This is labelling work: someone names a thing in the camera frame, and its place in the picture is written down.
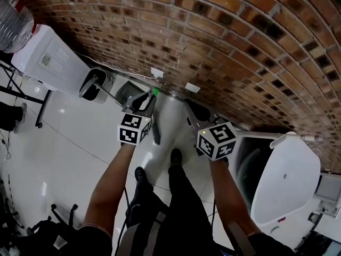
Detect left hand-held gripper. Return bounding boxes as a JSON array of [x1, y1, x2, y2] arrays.
[[117, 91, 158, 146]]

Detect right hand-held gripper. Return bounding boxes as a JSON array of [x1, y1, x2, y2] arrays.
[[183, 99, 238, 162]]

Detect person's right forearm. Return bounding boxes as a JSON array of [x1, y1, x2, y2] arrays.
[[208, 158, 264, 237]]

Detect person's left forearm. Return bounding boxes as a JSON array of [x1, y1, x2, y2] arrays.
[[82, 142, 137, 237]]

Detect small white trash bin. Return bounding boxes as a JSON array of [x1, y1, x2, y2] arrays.
[[80, 67, 118, 105]]

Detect person's right black shoe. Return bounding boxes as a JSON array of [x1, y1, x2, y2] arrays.
[[170, 148, 184, 168]]

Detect person's black shoe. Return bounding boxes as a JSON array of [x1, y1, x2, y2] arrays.
[[134, 166, 147, 183], [170, 148, 184, 168]]

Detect person's left black shoe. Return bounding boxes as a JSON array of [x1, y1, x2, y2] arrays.
[[134, 166, 147, 183]]

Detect person's black trousers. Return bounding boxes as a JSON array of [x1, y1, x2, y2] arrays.
[[124, 163, 214, 256]]

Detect white water dispenser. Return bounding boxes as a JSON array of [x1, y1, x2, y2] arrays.
[[10, 23, 91, 95]]

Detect white and green bathtub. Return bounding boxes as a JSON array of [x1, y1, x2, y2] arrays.
[[233, 135, 322, 227]]

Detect grey chest harness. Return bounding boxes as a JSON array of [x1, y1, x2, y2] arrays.
[[119, 211, 254, 256]]

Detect black rolling panel rack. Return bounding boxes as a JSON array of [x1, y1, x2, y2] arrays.
[[0, 62, 53, 129]]

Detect person's dark shirt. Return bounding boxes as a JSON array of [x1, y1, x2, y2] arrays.
[[76, 223, 294, 256]]

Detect white machine cabinet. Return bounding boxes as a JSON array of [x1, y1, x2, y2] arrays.
[[313, 171, 341, 219]]

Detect clear water bottle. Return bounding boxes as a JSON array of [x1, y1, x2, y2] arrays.
[[0, 0, 35, 54]]

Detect black office chair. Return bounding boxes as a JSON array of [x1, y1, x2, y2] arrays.
[[26, 202, 81, 256]]

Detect grey floor equipment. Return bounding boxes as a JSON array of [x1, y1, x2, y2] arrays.
[[293, 212, 341, 256]]

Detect grey long-handled dustpan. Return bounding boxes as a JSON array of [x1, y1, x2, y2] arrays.
[[79, 73, 147, 109]]

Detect white wall socket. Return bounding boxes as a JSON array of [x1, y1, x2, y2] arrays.
[[184, 82, 201, 94], [150, 66, 165, 79]]

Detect white wall cable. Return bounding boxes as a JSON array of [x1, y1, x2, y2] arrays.
[[90, 57, 158, 80]]

